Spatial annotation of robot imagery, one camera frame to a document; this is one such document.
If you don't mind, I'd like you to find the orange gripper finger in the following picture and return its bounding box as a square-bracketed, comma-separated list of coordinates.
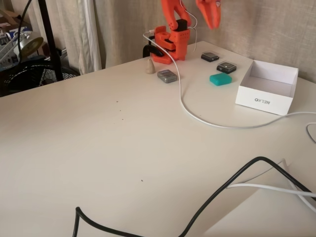
[209, 0, 222, 29]
[196, 0, 216, 30]

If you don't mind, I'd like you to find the teal green cube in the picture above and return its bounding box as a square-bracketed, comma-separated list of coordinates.
[209, 73, 233, 87]

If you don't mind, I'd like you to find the white cardboard box bin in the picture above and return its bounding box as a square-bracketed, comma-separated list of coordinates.
[235, 59, 299, 116]

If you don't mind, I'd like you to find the black case clear lid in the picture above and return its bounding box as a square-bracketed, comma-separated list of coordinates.
[200, 51, 220, 62]
[216, 60, 237, 74]

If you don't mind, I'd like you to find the black table clamp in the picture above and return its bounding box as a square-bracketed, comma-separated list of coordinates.
[143, 43, 165, 59]

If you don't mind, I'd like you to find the grey plastic case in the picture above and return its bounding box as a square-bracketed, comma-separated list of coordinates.
[157, 69, 179, 84]

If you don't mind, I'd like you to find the beige cone figurine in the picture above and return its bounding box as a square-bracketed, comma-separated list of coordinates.
[144, 58, 156, 75]

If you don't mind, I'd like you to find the white curtain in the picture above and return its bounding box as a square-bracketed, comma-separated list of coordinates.
[32, 0, 103, 75]

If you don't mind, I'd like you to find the black lamp pole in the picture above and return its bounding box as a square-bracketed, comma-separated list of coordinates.
[37, 0, 64, 82]

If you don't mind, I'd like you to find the silver desk lamp head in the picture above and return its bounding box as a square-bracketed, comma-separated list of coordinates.
[13, 31, 44, 60]

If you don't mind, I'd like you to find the black fan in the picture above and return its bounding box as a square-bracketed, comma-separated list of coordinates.
[0, 60, 81, 97]

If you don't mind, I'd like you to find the brown cardboard box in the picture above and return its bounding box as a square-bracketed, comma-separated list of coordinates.
[0, 9, 32, 30]

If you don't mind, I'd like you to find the white flat box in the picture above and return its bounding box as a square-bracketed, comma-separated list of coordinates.
[201, 158, 316, 237]

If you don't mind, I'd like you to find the thin robot servo wire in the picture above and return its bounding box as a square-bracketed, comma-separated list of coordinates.
[180, 0, 198, 52]

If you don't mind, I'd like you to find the long white cable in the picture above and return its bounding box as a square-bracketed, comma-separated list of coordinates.
[142, 29, 316, 129]

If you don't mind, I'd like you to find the thick black cable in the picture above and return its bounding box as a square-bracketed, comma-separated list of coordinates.
[73, 156, 316, 237]

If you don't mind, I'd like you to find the black lamp cable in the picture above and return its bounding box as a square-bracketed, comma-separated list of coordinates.
[16, 0, 33, 59]

